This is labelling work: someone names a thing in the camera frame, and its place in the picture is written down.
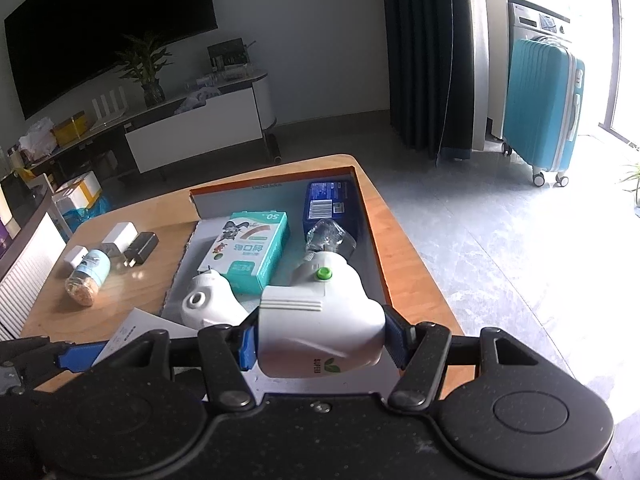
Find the orange cardboard box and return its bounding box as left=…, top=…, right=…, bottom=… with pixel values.
left=160, top=164, right=476, bottom=396

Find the yellow box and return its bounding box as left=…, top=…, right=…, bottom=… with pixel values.
left=52, top=115, right=91, bottom=147

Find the round ribbed white cabinet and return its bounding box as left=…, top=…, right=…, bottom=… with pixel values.
left=0, top=175, right=68, bottom=343

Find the white charger with plug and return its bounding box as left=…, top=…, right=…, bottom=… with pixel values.
left=101, top=222, right=138, bottom=256

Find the washing machine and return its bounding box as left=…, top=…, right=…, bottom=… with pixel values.
left=485, top=0, right=573, bottom=151

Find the black charger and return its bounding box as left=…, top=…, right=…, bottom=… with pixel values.
left=121, top=231, right=160, bottom=268

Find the crumpled cloth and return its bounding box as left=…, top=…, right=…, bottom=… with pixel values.
left=174, top=87, right=221, bottom=113

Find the green and black box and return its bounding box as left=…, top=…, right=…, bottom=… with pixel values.
left=207, top=38, right=249, bottom=73

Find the dark curtain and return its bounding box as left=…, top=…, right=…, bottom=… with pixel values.
left=381, top=0, right=473, bottom=168

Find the white tv stand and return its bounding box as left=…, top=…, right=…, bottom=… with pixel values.
left=20, top=67, right=277, bottom=181

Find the glass jar with blue lid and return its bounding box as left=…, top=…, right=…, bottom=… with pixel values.
left=64, top=249, right=111, bottom=307

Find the potted plant in dark vase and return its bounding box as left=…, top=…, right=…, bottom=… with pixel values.
left=114, top=32, right=173, bottom=107

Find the blue plastic bag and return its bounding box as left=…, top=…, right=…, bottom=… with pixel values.
left=62, top=195, right=113, bottom=233

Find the white carton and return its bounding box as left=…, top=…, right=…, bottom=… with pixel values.
left=52, top=171, right=103, bottom=211

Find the black television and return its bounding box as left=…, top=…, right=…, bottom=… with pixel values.
left=4, top=0, right=219, bottom=121

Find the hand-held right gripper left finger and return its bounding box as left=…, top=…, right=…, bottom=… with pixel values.
left=107, top=310, right=261, bottom=409

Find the blue packet with barcode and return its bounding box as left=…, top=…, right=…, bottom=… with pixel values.
left=302, top=180, right=358, bottom=241

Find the white mosquito repellent heater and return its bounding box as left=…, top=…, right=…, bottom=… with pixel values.
left=181, top=270, right=251, bottom=330

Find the white cube adapter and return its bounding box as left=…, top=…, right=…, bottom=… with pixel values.
left=64, top=245, right=90, bottom=270

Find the white charger box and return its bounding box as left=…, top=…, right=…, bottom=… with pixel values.
left=92, top=307, right=201, bottom=366

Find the teal bandage box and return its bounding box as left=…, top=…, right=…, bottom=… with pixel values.
left=198, top=210, right=291, bottom=296

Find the clear refill bottle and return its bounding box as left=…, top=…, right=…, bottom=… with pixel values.
left=305, top=219, right=357, bottom=261

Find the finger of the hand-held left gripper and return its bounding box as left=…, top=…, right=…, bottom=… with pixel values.
left=0, top=337, right=111, bottom=391

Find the white heater with green button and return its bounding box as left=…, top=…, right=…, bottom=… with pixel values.
left=257, top=252, right=387, bottom=378

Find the thin-leaf floor plant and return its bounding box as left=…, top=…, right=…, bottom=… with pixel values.
left=620, top=160, right=640, bottom=211

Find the white plastic bag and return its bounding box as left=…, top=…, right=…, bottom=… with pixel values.
left=19, top=117, right=56, bottom=156

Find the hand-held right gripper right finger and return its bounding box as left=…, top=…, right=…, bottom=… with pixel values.
left=384, top=305, right=541, bottom=409

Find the turquoise suitcase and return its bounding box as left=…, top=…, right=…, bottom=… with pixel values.
left=502, top=37, right=586, bottom=187

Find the white router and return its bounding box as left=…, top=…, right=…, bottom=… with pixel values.
left=91, top=87, right=128, bottom=126

